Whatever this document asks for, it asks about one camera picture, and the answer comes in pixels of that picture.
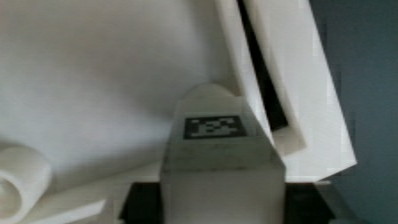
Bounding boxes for white U-shaped fence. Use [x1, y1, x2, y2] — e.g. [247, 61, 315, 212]
[244, 0, 358, 182]

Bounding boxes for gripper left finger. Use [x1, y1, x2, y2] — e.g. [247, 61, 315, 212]
[112, 182, 164, 224]

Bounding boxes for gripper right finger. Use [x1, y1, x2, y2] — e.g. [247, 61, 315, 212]
[283, 181, 363, 224]

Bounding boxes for white leg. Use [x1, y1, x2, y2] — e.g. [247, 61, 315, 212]
[160, 84, 287, 224]

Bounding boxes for white square tabletop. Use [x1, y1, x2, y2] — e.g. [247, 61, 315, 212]
[0, 0, 237, 224]

